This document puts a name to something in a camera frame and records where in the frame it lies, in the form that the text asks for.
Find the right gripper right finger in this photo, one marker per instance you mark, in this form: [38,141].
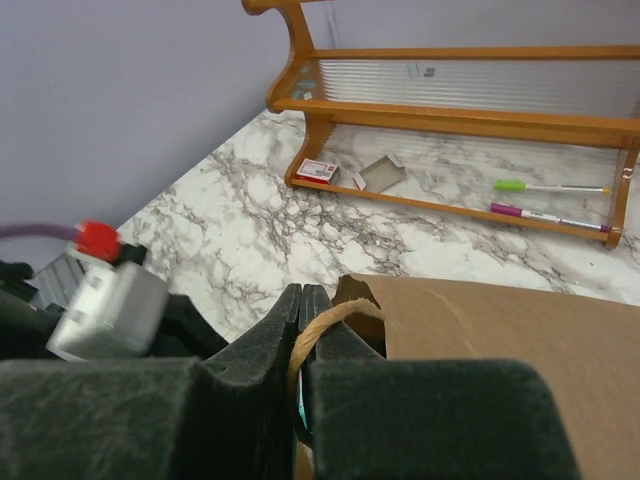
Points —
[372,417]

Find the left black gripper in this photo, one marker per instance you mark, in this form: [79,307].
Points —
[25,328]

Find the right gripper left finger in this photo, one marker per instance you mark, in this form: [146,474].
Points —
[154,418]

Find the brown paper bag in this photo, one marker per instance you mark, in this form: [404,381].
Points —
[585,349]

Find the purple capped marker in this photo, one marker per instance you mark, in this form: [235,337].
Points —
[528,214]

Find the red white staple box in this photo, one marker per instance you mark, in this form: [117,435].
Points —
[316,171]

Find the green capped marker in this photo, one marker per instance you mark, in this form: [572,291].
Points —
[521,186]

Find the wooden three-tier rack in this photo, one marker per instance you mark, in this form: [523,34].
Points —
[585,95]

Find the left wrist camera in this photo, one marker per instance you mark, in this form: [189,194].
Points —
[116,310]

